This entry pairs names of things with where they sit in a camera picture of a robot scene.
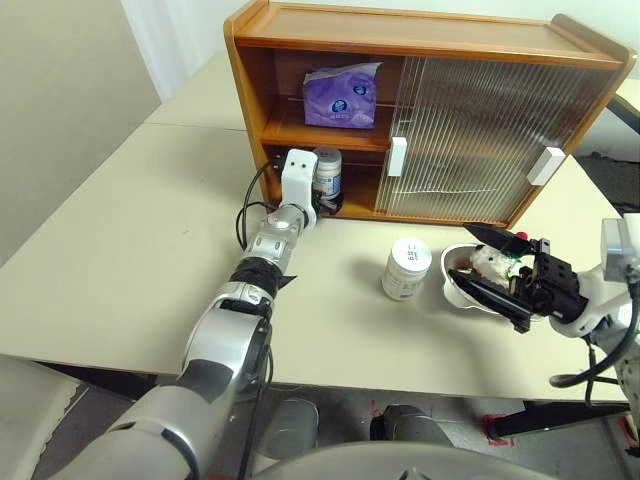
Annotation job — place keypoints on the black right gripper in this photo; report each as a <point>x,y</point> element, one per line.
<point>552,287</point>

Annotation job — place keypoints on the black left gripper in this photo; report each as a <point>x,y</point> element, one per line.
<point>319,201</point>

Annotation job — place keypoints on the white plush bear green hat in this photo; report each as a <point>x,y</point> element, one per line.
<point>487,260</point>

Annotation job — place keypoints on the white jar with blue pattern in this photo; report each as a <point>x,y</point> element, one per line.
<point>330,172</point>

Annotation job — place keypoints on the white plastic jar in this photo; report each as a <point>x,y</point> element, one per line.
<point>406,272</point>

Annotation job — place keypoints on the purple tissue pack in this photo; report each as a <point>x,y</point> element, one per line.
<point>340,100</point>

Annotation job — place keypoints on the ribbed glass sliding door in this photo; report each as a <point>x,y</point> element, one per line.
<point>500,140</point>
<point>404,115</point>

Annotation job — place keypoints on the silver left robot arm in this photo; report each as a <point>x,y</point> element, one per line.
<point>225,340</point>

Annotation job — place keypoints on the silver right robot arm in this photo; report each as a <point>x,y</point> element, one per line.
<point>631,365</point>

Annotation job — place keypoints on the wooden cabinet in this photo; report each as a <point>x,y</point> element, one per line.
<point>400,30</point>

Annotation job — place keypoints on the metal bowl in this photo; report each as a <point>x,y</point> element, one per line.
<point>452,260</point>

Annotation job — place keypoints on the black table leg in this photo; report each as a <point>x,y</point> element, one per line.
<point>100,380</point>
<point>550,420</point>

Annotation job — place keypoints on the grey rounded shape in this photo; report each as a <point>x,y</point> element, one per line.
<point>292,427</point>
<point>410,425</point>

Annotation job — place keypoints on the pale grey robot torso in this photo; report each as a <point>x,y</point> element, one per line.
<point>400,465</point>

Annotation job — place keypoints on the off-white panel with wavy edge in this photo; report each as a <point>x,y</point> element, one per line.
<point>30,425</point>

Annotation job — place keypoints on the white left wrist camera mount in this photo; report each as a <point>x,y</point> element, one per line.
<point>298,182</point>

